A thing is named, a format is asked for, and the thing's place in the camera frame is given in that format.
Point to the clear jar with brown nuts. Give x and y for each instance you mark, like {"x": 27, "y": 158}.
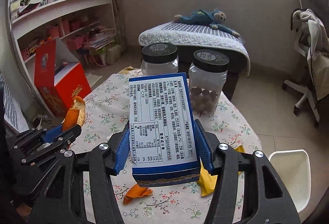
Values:
{"x": 205, "y": 77}

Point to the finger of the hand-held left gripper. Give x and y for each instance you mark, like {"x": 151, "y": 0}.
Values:
{"x": 52, "y": 134}
{"x": 69, "y": 135}

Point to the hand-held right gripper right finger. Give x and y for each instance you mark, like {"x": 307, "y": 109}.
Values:
{"x": 204, "y": 147}

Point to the white bookshelf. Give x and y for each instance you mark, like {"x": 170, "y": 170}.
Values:
{"x": 64, "y": 5}

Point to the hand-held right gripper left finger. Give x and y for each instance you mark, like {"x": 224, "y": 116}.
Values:
{"x": 122, "y": 147}

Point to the grey curtain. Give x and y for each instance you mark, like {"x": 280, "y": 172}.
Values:
{"x": 108, "y": 0}

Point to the row of pink holders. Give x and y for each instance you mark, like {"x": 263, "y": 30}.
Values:
{"x": 68, "y": 26}

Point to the clear jar with crackers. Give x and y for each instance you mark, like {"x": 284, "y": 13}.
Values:
{"x": 159, "y": 54}

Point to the orange peel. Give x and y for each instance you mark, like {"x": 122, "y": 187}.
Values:
{"x": 74, "y": 113}
{"x": 136, "y": 192}

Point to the blue monkey plush toy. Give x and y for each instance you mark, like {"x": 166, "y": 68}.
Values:
{"x": 203, "y": 17}

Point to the grey striped cloth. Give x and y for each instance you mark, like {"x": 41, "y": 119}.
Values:
{"x": 12, "y": 111}

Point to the blue cookie box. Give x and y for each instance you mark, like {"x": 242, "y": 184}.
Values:
{"x": 159, "y": 116}

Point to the grey quilted mat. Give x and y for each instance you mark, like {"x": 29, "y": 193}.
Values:
{"x": 205, "y": 36}

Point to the stack of papers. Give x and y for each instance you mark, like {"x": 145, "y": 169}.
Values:
{"x": 99, "y": 40}

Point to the white office chair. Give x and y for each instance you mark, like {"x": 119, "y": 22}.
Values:
{"x": 305, "y": 95}

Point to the white tote bag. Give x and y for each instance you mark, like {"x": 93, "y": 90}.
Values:
{"x": 113, "y": 53}

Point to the white trash bin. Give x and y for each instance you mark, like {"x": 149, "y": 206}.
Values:
{"x": 290, "y": 175}

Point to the yellow snack packet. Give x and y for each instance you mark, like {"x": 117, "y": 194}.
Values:
{"x": 207, "y": 183}

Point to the beige blanket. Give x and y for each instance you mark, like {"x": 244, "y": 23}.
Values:
{"x": 318, "y": 65}

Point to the small potted plant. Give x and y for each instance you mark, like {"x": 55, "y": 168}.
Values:
{"x": 25, "y": 0}

